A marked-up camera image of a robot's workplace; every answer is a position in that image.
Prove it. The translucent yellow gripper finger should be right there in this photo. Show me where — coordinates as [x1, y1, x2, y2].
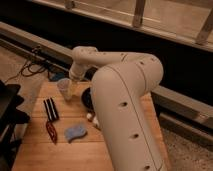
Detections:
[68, 80, 77, 97]

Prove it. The white ceramic cup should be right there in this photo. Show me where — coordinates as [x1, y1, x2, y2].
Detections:
[57, 78, 72, 101]

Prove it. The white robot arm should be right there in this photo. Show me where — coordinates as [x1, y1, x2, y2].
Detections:
[69, 46, 167, 171]

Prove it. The dark ceramic bowl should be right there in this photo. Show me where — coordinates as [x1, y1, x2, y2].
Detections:
[81, 88, 93, 110]

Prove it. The blue object behind table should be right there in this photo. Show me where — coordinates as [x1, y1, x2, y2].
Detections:
[50, 73, 66, 82]

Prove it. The black white striped block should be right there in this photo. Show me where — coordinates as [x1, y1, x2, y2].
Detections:
[43, 98, 59, 122]

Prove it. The white tube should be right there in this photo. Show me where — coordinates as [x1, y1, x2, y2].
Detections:
[86, 113, 100, 129]

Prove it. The blue sponge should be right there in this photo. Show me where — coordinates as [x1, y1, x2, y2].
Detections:
[64, 124, 87, 142]

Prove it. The black chair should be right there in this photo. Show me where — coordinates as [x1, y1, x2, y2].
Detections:
[0, 80, 30, 171]

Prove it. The black floor cable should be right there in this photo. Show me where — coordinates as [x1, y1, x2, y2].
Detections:
[3, 58, 54, 84]

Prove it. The metal floor rail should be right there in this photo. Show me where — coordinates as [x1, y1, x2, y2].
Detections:
[0, 21, 213, 130]

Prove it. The metal window frame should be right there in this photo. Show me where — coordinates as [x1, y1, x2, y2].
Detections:
[30, 0, 213, 52]

